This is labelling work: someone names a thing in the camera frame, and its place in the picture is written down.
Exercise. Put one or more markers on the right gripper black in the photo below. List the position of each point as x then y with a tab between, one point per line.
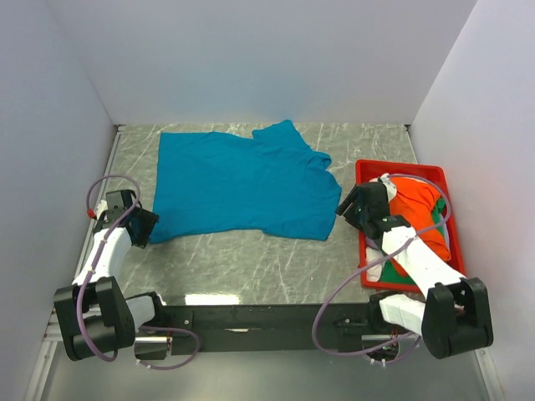
353	196

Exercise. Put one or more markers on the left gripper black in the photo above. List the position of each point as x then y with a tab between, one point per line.
148	220

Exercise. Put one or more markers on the teal t shirt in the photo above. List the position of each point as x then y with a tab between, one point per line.
215	182

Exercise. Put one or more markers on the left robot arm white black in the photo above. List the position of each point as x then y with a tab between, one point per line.
93	306

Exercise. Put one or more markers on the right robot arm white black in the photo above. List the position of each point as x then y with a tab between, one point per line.
455	315

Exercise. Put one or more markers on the red plastic bin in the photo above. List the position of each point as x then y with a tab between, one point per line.
366	170

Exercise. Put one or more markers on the orange t shirt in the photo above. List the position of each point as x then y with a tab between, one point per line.
415	200

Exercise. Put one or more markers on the green t shirt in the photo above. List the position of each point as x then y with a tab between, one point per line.
391	271

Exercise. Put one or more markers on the lavender t shirt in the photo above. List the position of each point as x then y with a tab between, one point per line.
446	236

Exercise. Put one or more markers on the black base bar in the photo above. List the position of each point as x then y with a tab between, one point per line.
344	327

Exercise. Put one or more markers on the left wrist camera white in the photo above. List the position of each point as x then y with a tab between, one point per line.
95	213

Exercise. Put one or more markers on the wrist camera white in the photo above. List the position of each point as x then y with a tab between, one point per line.
391	188
95	213

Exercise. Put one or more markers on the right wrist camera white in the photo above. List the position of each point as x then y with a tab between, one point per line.
391	188

